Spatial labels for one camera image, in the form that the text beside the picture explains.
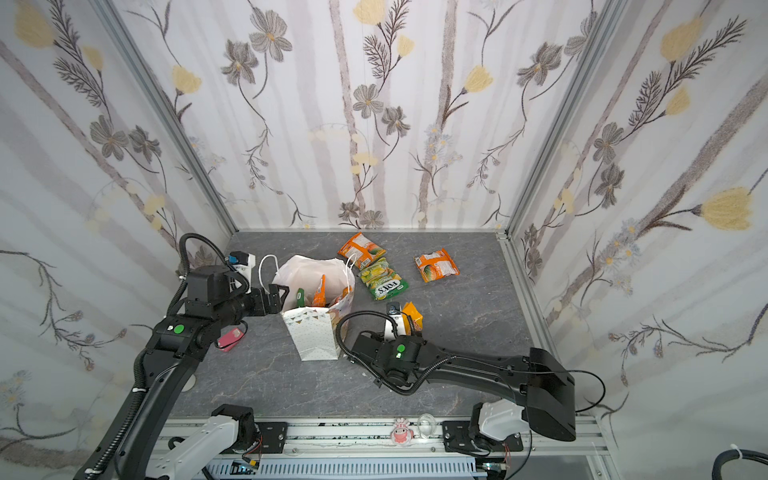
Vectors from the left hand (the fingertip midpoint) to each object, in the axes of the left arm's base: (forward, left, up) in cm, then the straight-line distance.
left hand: (269, 281), depth 73 cm
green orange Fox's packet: (+2, -18, -9) cm, 20 cm away
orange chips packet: (+2, -10, -12) cm, 16 cm away
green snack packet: (+4, -4, -14) cm, 15 cm away
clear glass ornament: (-29, -39, -25) cm, 55 cm away
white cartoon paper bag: (-9, -11, -12) cm, 18 cm away
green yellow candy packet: (+15, -29, -23) cm, 40 cm away
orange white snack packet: (+20, -48, -21) cm, 56 cm away
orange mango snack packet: (+30, -21, -24) cm, 44 cm away
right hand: (-9, -29, -11) cm, 32 cm away
